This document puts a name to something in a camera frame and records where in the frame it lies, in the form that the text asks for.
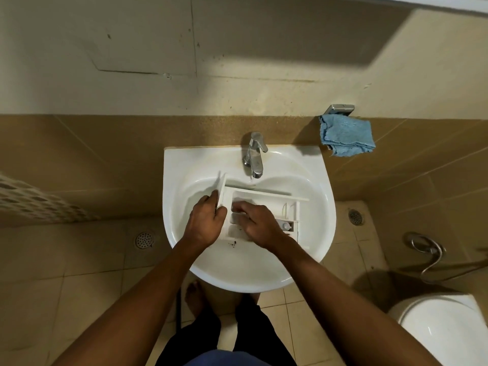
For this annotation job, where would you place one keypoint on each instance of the person's left hand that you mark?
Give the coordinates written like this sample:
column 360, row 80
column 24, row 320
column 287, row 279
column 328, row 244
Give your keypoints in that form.
column 204, row 222

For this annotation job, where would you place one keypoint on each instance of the person's right hand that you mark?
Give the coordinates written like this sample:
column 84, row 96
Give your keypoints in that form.
column 263, row 226

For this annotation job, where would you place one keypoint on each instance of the person's right fingers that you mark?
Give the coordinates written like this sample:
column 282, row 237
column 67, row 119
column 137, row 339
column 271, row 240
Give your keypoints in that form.
column 240, row 213

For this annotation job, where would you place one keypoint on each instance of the person's left fingers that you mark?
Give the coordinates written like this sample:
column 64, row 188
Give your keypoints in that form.
column 220, row 206

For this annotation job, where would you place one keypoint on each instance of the white plastic detergent drawer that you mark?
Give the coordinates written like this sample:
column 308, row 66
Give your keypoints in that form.
column 282, row 209

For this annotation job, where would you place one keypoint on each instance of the person's right forearm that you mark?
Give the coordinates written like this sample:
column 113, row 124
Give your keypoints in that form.
column 339, row 301

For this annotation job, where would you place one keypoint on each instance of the person's left forearm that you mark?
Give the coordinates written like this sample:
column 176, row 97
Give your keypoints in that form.
column 145, row 301

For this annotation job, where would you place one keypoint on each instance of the white ceramic wash basin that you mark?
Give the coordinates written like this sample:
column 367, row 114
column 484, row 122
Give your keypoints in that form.
column 236, row 270

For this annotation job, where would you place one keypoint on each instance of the chrome basin faucet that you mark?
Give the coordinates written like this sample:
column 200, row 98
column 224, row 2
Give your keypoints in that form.
column 253, row 152

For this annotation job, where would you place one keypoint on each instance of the round metal floor drain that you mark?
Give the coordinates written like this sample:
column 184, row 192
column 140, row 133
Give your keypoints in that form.
column 355, row 217
column 144, row 240

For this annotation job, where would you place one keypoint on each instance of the person's bare foot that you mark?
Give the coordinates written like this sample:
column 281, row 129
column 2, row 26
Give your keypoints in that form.
column 195, row 299

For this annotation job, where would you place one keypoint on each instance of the person's dark trousers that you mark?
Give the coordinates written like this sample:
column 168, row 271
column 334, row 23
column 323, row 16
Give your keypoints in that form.
column 253, row 331

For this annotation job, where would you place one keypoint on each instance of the blue cleaning cloth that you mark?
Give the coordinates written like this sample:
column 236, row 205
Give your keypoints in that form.
column 345, row 135

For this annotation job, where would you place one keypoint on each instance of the person's blue shirt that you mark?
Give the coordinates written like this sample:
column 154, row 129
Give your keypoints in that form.
column 225, row 359

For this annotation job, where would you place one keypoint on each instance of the white perforated basket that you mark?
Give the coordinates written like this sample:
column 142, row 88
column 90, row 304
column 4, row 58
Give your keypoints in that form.
column 34, row 203

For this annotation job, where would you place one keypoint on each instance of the white toilet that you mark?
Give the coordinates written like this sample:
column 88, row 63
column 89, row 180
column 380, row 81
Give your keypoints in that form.
column 442, row 331

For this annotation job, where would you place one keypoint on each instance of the chrome wall holder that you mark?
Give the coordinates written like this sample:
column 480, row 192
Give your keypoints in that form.
column 339, row 109

